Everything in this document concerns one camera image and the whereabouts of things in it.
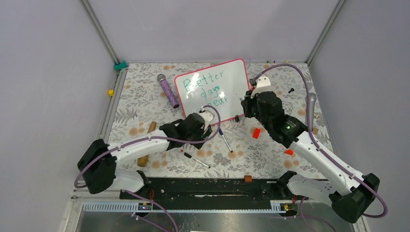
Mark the blue capped marker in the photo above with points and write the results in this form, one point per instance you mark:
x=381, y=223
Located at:
x=225, y=140

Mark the teal corner clamp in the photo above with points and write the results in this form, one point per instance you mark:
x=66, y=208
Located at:
x=120, y=66

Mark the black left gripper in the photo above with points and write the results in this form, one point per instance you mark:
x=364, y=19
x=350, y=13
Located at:
x=203, y=133

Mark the orange small block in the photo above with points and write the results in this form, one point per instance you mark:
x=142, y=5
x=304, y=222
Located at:
x=289, y=152

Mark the brown small cube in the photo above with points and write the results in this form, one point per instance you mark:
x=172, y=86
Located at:
x=248, y=179

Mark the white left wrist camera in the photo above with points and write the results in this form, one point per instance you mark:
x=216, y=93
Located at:
x=207, y=117

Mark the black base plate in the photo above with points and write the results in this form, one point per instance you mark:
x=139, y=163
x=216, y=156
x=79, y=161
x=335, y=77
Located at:
x=215, y=194

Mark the pink framed whiteboard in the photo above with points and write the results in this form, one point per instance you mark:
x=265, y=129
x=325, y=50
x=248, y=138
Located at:
x=215, y=85

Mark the purple glitter toy microphone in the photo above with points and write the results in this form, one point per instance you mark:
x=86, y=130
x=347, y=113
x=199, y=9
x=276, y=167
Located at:
x=168, y=91

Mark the yellow small cube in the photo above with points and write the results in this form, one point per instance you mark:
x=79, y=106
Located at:
x=111, y=93

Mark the wooden pestle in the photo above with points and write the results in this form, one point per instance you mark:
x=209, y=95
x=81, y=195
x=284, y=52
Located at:
x=143, y=160

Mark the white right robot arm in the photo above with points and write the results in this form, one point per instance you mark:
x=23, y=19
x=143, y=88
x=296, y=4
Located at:
x=348, y=191

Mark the red orange block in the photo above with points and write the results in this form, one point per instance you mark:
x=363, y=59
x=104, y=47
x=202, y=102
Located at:
x=256, y=133

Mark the black capped marker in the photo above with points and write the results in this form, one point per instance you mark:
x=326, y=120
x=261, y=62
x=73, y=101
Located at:
x=196, y=160

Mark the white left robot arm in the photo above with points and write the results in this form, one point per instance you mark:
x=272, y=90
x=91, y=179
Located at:
x=100, y=165

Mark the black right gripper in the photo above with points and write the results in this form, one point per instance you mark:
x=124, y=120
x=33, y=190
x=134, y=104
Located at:
x=246, y=103

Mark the silver toy microphone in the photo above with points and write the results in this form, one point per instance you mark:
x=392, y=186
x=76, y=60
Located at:
x=310, y=104

